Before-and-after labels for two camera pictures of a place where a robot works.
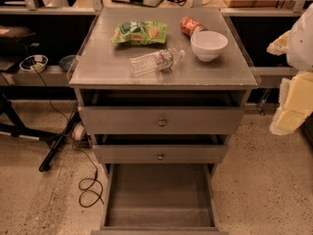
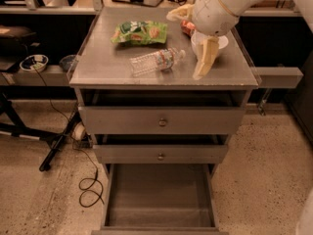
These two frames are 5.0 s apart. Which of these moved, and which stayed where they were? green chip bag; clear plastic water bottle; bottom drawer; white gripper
Moved: white gripper
Stayed: green chip bag; bottom drawer; clear plastic water bottle
